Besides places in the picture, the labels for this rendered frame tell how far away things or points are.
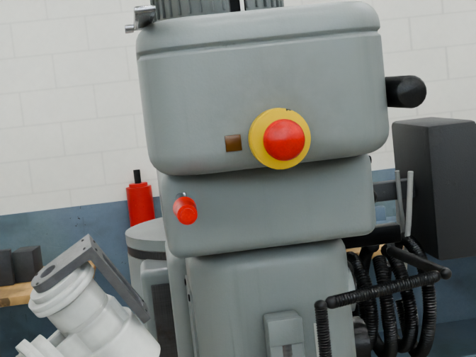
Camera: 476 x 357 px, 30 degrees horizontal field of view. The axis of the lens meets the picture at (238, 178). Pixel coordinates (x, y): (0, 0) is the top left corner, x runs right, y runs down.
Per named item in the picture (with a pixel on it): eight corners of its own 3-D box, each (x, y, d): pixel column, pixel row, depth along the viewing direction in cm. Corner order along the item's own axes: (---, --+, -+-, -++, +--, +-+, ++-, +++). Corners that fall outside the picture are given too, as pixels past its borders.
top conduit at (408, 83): (428, 106, 93) (426, 73, 93) (390, 110, 93) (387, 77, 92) (335, 102, 138) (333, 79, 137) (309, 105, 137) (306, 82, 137)
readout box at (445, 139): (495, 254, 137) (484, 118, 134) (438, 262, 136) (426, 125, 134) (450, 234, 156) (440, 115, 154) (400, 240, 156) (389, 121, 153)
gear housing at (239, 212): (383, 235, 101) (375, 147, 100) (168, 262, 98) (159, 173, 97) (322, 200, 134) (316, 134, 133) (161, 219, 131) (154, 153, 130)
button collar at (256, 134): (314, 166, 87) (307, 105, 87) (253, 173, 87) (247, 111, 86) (309, 163, 89) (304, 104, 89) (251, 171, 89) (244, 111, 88)
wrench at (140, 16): (167, 10, 81) (166, 1, 80) (123, 15, 80) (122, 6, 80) (159, 30, 105) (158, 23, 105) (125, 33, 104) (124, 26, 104)
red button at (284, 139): (308, 159, 84) (304, 117, 84) (267, 163, 84) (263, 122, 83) (302, 156, 87) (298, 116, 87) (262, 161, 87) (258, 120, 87)
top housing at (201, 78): (406, 152, 90) (393, -7, 89) (150, 183, 88) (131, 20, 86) (316, 132, 137) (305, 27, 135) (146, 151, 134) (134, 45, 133)
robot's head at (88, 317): (98, 423, 75) (171, 349, 78) (22, 339, 72) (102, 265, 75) (73, 404, 81) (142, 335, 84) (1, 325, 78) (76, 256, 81)
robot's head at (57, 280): (81, 379, 76) (154, 325, 76) (17, 307, 73) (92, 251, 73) (77, 348, 82) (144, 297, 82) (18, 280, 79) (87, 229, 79)
